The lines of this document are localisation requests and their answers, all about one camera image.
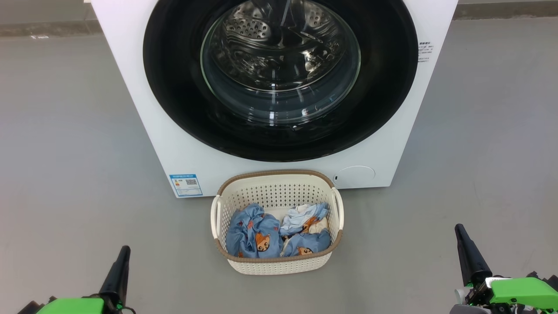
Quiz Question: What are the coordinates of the cream perforated laundry basket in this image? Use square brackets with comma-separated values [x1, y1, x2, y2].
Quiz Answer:
[211, 170, 345, 276]

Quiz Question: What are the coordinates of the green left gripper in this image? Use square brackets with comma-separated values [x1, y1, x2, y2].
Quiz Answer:
[17, 246, 136, 314]

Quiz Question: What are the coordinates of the white front-load washing machine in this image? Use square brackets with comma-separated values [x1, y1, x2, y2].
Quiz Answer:
[90, 0, 458, 198]

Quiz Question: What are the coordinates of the light blue cartoon garment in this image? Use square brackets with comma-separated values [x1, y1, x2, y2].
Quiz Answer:
[279, 202, 332, 257]

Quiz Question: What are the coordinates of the blue cartoon print garment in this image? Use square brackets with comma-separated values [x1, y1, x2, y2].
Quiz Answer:
[225, 203, 284, 259]

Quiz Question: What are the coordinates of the blue energy label sticker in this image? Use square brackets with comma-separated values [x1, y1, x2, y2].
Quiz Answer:
[169, 174, 203, 198]

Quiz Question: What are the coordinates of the steel washing machine drum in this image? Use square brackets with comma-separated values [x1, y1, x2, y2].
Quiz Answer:
[208, 0, 357, 90]

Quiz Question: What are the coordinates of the washing machine door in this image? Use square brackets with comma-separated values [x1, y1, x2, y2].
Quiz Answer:
[143, 0, 419, 162]

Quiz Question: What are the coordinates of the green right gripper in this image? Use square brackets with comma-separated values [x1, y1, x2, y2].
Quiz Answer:
[450, 224, 558, 314]

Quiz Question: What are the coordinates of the round white filter cover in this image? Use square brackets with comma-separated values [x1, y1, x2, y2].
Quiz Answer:
[333, 166, 376, 189]

